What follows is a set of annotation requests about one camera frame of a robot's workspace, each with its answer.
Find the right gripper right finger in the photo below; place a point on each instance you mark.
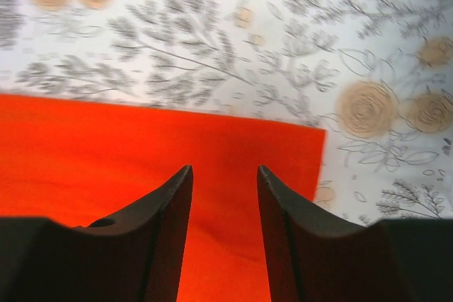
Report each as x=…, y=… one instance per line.
x=314, y=255

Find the floral table mat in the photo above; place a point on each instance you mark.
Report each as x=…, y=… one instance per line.
x=376, y=74

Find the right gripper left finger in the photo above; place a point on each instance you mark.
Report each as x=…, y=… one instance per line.
x=134, y=254

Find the orange t-shirt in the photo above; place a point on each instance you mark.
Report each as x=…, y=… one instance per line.
x=76, y=162

